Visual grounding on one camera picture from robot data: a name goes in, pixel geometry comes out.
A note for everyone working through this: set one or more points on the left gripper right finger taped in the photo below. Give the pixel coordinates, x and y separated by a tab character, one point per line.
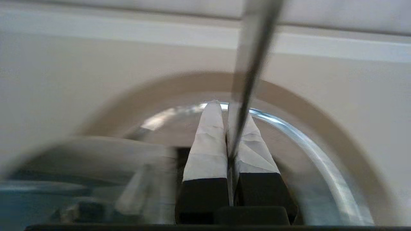
257	166

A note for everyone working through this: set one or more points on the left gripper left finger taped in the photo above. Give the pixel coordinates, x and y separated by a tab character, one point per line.
207	160

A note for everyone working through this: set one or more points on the hinged steel lid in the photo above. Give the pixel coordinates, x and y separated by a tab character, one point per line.
96	154

